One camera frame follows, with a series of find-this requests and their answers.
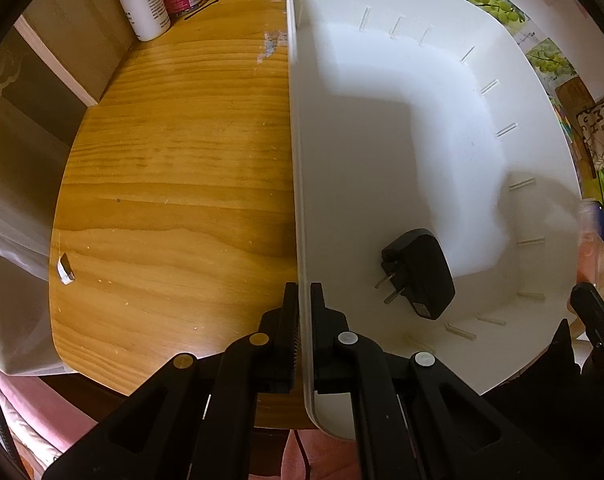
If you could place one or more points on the small white paper scrap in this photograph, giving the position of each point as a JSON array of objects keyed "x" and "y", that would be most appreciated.
[{"x": 65, "y": 271}]

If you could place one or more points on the brown cardboard sheet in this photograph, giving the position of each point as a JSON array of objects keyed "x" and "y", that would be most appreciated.
[{"x": 574, "y": 92}]

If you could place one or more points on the white lace curtain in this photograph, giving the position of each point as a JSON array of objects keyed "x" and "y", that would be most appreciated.
[{"x": 12, "y": 210}]

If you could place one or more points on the beige lettered tote bag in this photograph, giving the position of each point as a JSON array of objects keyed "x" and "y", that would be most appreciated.
[{"x": 601, "y": 130}]

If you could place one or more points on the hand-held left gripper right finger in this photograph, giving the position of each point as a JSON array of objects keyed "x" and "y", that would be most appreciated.
[{"x": 332, "y": 360}]

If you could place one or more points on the thin black stick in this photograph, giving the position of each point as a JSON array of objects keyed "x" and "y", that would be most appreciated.
[{"x": 201, "y": 10}]

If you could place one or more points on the white plastic bin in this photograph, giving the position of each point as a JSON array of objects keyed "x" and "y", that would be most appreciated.
[{"x": 406, "y": 160}]

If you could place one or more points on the white spray bottle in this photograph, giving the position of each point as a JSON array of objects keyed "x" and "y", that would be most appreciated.
[{"x": 142, "y": 0}]

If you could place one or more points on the black power adapter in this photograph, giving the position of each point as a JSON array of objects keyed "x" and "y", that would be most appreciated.
[{"x": 421, "y": 270}]

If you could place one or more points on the pink blanket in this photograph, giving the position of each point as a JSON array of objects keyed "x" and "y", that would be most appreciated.
[{"x": 27, "y": 425}]

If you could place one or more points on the grape print poster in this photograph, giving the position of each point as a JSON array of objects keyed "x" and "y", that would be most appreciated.
[
  {"x": 496, "y": 2},
  {"x": 549, "y": 60}
]

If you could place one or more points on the beige wooden board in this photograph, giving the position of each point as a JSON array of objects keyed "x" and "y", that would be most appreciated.
[{"x": 67, "y": 45}]

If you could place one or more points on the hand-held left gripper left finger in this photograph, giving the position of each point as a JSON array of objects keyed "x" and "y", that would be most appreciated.
[{"x": 291, "y": 340}]

